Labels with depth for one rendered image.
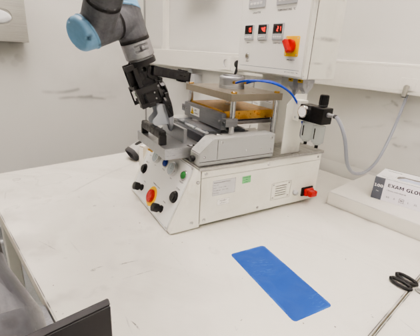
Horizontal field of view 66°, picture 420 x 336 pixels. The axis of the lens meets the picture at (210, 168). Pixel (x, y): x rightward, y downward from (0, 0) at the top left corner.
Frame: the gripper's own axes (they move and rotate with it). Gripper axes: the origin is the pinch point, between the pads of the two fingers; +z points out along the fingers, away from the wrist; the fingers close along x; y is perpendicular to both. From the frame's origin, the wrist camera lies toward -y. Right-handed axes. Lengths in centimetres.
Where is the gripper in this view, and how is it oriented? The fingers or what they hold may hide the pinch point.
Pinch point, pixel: (171, 125)
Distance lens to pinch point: 94.8
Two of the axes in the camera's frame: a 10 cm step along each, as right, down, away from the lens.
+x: 5.0, 3.2, -8.0
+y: -8.3, 4.4, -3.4
